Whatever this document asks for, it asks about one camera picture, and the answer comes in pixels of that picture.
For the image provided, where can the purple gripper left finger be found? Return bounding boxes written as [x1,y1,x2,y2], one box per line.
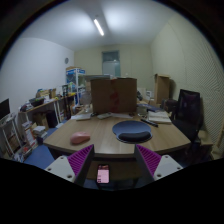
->
[46,145,95,186]

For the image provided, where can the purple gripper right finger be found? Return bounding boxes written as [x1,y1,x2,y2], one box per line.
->
[134,144,182,183]

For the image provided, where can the pink computer mouse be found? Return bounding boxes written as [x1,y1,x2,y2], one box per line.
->
[70,132,90,144]

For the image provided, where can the dark blue mouse pad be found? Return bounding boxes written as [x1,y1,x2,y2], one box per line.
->
[112,120,152,144]

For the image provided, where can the smartphone with lit screen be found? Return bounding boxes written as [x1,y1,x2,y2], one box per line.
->
[97,164,109,184]

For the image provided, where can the black pen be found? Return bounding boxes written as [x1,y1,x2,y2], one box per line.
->
[140,118,158,127]

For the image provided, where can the white book stack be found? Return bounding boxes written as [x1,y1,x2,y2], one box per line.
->
[148,111,171,124]

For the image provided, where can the white papers on table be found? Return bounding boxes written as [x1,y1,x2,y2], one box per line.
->
[71,113,91,121]

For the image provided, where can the wooden side shelf desk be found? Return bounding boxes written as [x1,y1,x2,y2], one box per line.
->
[18,95,74,127]

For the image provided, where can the black office chair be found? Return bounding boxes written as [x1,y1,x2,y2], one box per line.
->
[170,88,204,145]

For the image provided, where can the large cardboard box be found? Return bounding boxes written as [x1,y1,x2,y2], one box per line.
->
[91,78,137,114]

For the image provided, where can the tall cardboard box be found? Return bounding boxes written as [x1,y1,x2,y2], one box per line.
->
[154,74,170,104]

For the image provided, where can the white shelving unit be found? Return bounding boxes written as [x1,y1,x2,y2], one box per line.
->
[66,66,85,105]

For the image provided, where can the black computer monitor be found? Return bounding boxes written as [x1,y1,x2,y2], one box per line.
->
[0,99,10,120]

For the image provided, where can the grey door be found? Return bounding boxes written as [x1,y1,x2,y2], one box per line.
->
[102,51,120,77]

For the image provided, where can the ceiling fluorescent light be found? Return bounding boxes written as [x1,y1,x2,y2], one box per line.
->
[94,19,105,36]

